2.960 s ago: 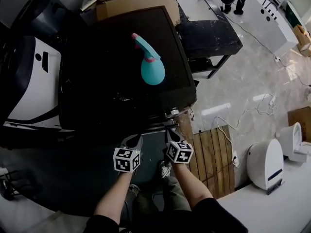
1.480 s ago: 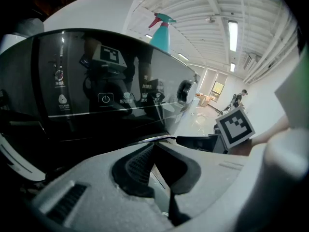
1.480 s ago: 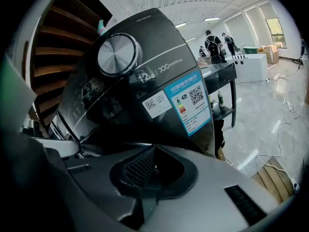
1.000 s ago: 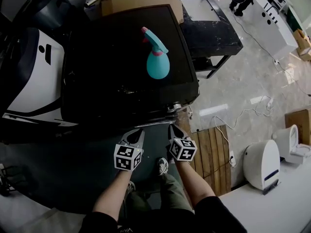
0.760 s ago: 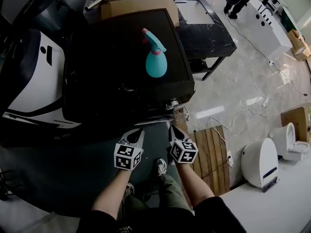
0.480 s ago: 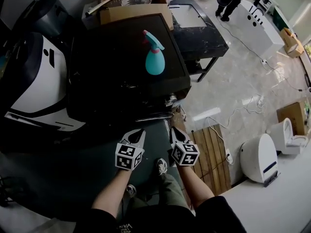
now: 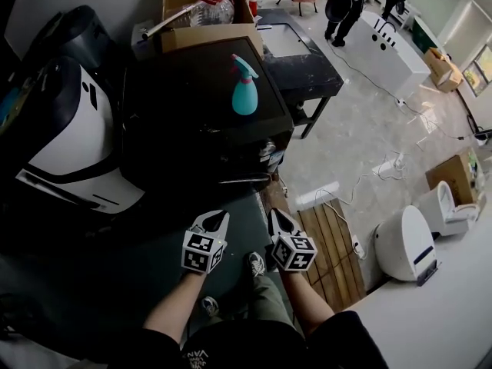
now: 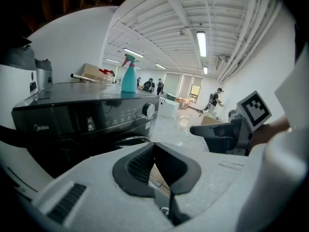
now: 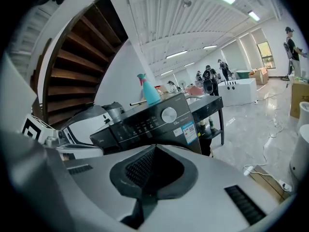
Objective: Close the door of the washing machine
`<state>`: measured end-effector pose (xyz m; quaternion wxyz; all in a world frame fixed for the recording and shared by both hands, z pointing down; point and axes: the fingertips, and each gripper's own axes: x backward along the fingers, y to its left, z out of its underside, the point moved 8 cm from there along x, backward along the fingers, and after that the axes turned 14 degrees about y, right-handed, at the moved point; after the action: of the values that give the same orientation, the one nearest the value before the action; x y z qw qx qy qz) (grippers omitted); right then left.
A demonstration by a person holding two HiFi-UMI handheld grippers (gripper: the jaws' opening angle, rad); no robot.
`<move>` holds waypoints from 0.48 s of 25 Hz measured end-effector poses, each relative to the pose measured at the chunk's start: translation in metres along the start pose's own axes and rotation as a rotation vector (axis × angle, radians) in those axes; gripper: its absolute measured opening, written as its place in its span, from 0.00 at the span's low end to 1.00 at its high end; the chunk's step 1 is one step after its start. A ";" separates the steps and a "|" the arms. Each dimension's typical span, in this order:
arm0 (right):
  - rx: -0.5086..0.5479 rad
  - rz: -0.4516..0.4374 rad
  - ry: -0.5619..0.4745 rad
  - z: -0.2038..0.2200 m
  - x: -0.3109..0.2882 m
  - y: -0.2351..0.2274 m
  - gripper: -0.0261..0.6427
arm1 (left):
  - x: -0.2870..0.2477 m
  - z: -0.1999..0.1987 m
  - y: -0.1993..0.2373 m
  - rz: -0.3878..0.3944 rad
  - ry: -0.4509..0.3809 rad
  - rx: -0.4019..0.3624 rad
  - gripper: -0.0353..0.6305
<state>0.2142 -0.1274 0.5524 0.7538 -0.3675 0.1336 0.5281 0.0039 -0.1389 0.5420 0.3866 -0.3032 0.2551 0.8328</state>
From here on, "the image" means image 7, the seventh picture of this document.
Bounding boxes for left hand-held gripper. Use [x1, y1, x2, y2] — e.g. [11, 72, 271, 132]
[181, 209, 231, 274]

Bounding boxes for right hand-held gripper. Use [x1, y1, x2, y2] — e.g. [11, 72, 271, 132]
[267, 208, 318, 272]

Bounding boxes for person's right forearm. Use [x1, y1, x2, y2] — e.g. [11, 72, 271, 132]
[278, 268, 336, 338]

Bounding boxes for person's left forearm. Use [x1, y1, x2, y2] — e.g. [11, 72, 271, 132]
[142, 270, 211, 346]

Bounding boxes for person's right shoe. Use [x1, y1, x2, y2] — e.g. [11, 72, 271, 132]
[247, 251, 267, 279]

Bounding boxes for person's shoe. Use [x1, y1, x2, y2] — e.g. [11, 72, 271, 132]
[201, 295, 221, 317]
[247, 251, 267, 279]

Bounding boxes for wooden pallet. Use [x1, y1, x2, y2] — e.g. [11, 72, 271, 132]
[294, 199, 368, 311]

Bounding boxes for person's olive trousers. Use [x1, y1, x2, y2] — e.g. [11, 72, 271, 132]
[209, 273, 305, 347]

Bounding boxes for white power strip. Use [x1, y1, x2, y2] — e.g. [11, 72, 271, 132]
[351, 234, 367, 261]

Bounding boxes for person's left shoe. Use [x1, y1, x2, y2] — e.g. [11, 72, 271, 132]
[201, 295, 221, 317]

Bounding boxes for person's black shirt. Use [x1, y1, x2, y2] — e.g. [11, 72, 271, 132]
[125, 309, 390, 369]

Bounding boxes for closed white toilet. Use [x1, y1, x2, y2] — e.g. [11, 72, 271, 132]
[374, 204, 442, 286]

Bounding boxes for teal spray bottle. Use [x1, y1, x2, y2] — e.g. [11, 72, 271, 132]
[230, 53, 261, 116]

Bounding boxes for black table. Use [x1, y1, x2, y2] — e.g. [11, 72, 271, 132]
[256, 8, 344, 140]

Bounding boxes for white and black appliance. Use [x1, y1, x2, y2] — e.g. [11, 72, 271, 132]
[14, 55, 146, 215]

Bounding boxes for open white toilet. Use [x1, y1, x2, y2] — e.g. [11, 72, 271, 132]
[417, 180, 480, 238]

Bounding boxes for brown cardboard box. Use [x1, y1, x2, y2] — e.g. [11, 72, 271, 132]
[424, 151, 482, 207]

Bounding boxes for large cardboard box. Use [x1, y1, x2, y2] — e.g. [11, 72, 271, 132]
[159, 0, 266, 59]

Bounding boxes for metal pipe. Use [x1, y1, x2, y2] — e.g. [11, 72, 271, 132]
[141, 4, 201, 40]

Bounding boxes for white cabinet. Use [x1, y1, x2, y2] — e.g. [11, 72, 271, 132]
[357, 10, 432, 96]

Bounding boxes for clear plastic jug red cap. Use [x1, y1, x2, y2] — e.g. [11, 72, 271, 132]
[187, 0, 236, 27]

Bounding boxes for open cardboard box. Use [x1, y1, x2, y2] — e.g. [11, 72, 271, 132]
[424, 46, 464, 94]

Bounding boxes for dark grey appliance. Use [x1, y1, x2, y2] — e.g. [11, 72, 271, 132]
[22, 5, 117, 69]

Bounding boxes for dark green cabinet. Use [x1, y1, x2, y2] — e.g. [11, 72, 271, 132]
[412, 15, 447, 55]

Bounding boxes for white cable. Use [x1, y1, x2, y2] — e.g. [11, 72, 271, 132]
[314, 151, 409, 217]

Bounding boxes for black cable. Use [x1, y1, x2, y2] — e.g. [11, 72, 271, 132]
[325, 38, 478, 142]

